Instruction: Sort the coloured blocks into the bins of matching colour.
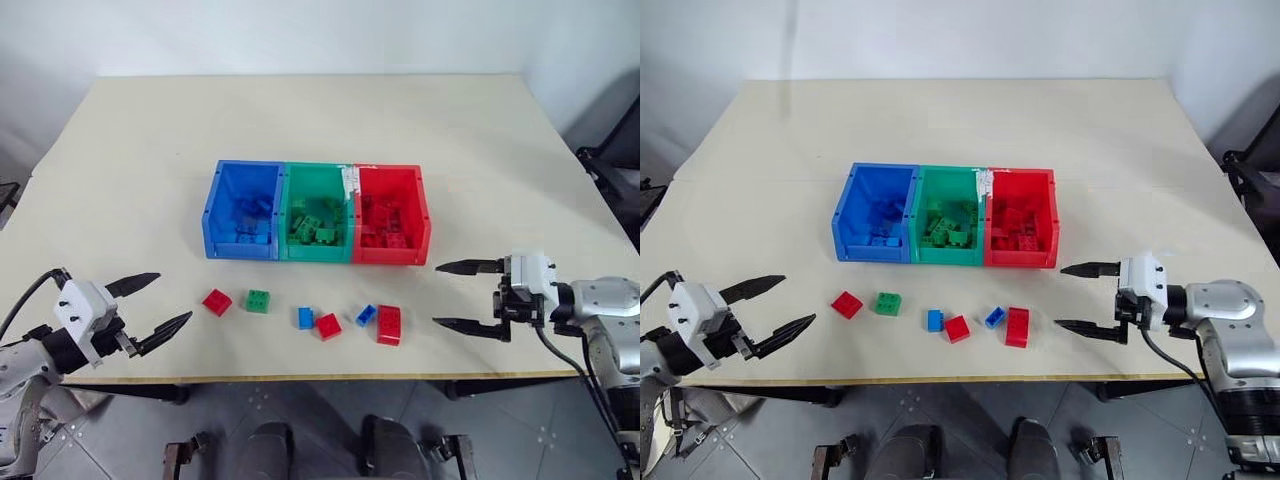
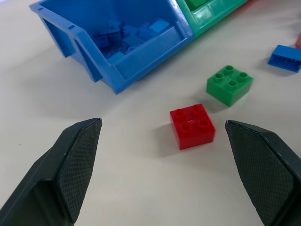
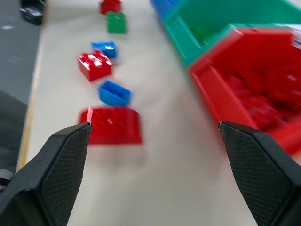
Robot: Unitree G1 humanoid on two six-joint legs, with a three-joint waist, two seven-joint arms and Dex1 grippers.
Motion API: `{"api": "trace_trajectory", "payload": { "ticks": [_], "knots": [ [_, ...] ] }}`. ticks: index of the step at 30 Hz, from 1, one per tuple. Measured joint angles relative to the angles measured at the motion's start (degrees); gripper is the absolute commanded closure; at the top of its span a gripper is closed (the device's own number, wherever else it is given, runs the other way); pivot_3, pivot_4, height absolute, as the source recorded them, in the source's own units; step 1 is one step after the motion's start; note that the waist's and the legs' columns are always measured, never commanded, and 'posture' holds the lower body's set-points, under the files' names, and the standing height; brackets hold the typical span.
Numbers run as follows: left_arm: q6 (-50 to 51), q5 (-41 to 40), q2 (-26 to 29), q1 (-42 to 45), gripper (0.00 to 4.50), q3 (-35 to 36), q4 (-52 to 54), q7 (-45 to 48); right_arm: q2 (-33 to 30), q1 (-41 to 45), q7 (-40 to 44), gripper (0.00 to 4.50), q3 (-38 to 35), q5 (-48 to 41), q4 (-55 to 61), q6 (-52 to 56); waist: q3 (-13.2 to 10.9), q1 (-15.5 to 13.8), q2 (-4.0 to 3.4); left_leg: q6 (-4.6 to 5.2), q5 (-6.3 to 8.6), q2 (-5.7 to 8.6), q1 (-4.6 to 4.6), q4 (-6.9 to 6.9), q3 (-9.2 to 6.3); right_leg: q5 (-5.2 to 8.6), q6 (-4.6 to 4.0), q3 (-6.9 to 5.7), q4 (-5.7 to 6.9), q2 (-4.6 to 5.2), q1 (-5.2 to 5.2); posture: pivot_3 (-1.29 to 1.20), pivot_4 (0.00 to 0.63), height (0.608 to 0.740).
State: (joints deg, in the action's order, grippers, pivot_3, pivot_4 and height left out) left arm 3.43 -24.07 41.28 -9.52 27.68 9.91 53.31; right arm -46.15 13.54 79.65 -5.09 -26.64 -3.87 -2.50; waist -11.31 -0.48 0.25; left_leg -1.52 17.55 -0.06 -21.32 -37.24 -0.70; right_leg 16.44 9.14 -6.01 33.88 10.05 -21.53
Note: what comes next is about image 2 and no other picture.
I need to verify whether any green plastic storage bin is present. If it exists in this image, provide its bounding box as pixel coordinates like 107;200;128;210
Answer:
176;0;250;40

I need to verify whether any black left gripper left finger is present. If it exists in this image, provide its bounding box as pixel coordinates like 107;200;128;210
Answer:
0;117;103;226

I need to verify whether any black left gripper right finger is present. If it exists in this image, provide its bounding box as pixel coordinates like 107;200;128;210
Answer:
224;120;301;226

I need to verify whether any blue plastic storage bin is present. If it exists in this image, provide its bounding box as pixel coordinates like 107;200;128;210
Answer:
29;0;195;95

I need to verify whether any blue toy brick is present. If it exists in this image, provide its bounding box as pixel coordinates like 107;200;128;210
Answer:
267;44;301;73

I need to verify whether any light blue brick in bin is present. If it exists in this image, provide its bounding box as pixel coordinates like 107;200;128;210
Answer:
149;19;171;36

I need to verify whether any red square toy brick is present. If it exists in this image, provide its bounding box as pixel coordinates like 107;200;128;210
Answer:
169;103;216;151

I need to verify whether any green square toy brick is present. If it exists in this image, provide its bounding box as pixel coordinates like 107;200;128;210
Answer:
206;65;254;107

